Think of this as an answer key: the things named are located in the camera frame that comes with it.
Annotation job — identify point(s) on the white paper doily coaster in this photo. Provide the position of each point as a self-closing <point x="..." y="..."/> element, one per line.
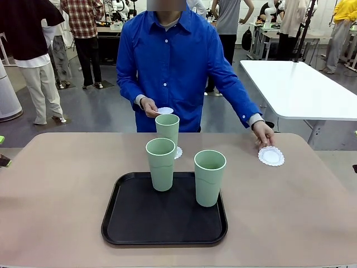
<point x="271" y="157"/>
<point x="180" y="153"/>
<point x="165" y="111"/>

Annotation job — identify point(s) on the pale green tall cup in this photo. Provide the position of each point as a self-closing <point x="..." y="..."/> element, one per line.
<point x="161" y="176"/>
<point x="167" y="129"/>
<point x="207" y="190"/>

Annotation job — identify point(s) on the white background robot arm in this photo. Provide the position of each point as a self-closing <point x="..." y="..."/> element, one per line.
<point x="118" y="5"/>
<point x="268" y="15"/>

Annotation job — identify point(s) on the person's left forearm blue sleeve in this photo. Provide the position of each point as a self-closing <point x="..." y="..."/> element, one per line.
<point x="245" y="109"/>

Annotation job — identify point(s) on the person's right forearm blue sleeve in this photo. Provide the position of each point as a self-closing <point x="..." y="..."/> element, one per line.
<point x="129" y="93"/>

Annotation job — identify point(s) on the person's left hand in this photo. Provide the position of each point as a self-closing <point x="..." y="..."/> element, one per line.
<point x="265" y="134"/>

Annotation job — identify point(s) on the person's right hand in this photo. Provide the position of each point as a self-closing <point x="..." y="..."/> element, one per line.
<point x="148" y="106"/>

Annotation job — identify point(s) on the white cylindrical appliance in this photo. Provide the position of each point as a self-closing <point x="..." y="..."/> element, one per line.
<point x="7" y="95"/>

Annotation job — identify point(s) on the white table with grey legs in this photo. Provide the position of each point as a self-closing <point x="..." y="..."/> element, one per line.
<point x="301" y="89"/>

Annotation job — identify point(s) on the black stand pole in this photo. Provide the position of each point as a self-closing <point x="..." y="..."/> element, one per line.
<point x="304" y="33"/>

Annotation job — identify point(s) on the person in black top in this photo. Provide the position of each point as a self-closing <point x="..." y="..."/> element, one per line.
<point x="25" y="28"/>

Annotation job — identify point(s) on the person in yellow top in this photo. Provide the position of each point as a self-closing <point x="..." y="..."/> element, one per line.
<point x="346" y="11"/>

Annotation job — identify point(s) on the grey background desk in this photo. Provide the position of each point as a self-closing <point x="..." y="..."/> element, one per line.
<point x="270" y="33"/>

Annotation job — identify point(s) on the person in cream coat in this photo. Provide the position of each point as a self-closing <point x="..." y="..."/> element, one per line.
<point x="291" y="16"/>

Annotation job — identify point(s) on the black hanging backpack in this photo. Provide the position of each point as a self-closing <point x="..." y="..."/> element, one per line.
<point x="246" y="39"/>

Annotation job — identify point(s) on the person in plaid shirt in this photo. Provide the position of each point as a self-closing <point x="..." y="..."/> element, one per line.
<point x="83" y="16"/>

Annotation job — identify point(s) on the dark cluttered background desk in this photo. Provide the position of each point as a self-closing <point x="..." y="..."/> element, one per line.
<point x="107" y="33"/>

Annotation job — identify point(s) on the seated person in black shirt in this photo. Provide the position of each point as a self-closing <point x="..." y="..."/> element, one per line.
<point x="262" y="12"/>

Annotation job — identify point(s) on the person in grey t-shirt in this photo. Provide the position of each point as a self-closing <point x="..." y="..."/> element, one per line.
<point x="228" y="16"/>

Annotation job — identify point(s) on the black plastic tray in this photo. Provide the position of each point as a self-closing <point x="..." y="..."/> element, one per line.
<point x="167" y="223"/>

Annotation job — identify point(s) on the person in blue shirt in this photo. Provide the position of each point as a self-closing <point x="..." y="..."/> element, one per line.
<point x="167" y="56"/>

